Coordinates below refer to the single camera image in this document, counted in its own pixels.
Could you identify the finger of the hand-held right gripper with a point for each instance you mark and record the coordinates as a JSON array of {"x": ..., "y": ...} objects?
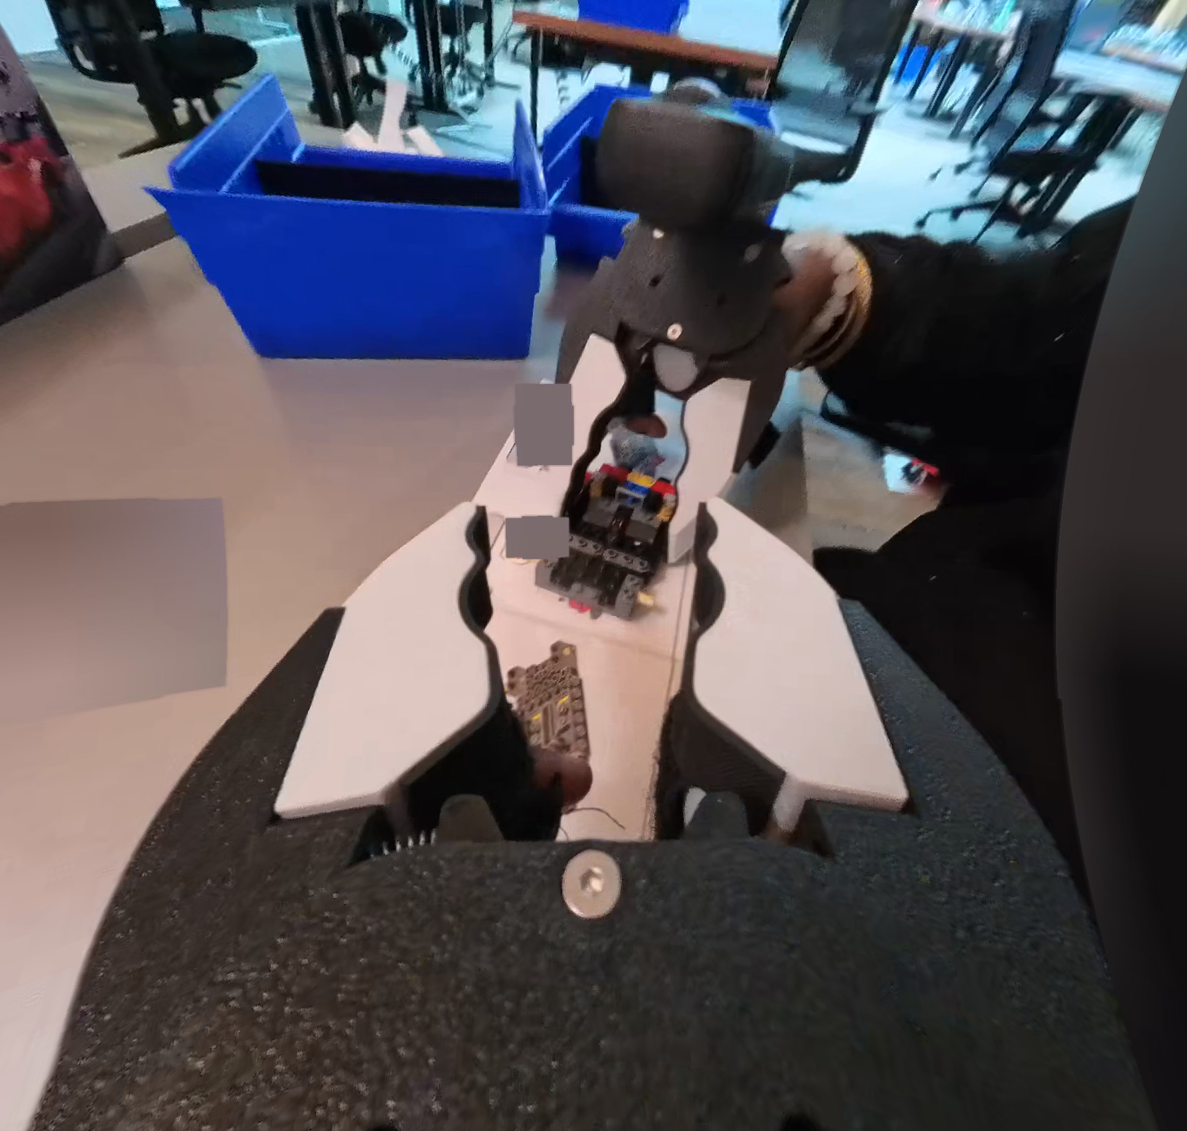
[
  {"x": 718, "y": 436},
  {"x": 604, "y": 381}
]

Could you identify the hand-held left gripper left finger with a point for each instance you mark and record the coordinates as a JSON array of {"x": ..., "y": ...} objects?
[{"x": 389, "y": 677}]

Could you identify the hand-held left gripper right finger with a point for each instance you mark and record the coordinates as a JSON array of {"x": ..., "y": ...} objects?
[{"x": 788, "y": 677}]

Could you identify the black lego car model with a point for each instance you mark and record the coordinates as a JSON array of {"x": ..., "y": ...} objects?
[{"x": 612, "y": 546}]

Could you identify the white lego instruction booklet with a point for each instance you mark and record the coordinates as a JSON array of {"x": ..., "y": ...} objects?
[{"x": 608, "y": 686}]

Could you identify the person's right forearm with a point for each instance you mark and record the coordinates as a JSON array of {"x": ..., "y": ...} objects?
[{"x": 965, "y": 344}]

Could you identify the dark printed lego box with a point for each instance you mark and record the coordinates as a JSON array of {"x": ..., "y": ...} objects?
[{"x": 41, "y": 195}]

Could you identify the person's right hand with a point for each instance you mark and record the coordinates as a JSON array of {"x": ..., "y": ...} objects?
[{"x": 807, "y": 289}]

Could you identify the person's left hand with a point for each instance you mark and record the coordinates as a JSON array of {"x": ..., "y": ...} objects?
[{"x": 564, "y": 779}]

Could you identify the small blue plastic bin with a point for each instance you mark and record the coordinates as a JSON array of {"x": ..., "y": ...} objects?
[{"x": 575, "y": 176}]

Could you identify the short wooden table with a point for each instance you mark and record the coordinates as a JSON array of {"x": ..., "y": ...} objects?
[{"x": 648, "y": 42}]

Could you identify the person's legs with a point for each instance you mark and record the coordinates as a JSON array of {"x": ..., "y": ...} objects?
[{"x": 937, "y": 613}]

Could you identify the red plastic piece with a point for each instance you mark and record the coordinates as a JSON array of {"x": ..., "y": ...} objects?
[{"x": 923, "y": 473}]

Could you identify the black mesh office chair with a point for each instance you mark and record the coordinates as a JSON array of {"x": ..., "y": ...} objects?
[{"x": 853, "y": 29}]

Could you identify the large blue plastic bin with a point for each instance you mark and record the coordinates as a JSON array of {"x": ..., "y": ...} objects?
[{"x": 370, "y": 259}]

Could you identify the black stool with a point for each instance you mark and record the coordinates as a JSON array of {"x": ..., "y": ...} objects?
[{"x": 370, "y": 32}]

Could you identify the black swivel chair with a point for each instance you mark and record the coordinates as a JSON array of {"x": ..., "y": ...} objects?
[{"x": 1046, "y": 47}]

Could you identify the cluttered table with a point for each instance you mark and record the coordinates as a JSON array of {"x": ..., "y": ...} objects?
[{"x": 1118, "y": 75}]

